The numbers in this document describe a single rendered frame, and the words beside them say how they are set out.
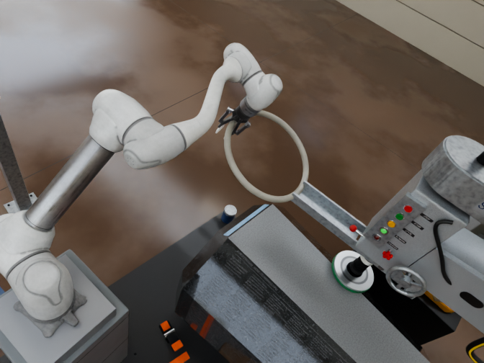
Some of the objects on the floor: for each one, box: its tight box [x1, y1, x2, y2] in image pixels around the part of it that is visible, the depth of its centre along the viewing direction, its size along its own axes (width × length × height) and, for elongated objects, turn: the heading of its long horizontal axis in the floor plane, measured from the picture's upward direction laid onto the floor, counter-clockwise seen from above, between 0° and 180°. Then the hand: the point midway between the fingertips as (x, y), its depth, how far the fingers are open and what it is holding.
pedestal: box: [352, 249, 462, 346], centre depth 240 cm, size 66×66×74 cm
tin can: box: [221, 205, 237, 224], centre depth 276 cm, size 10×10×13 cm
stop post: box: [0, 114, 37, 213], centre depth 203 cm, size 20×20×109 cm
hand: (224, 131), depth 168 cm, fingers closed on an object, 4 cm apart
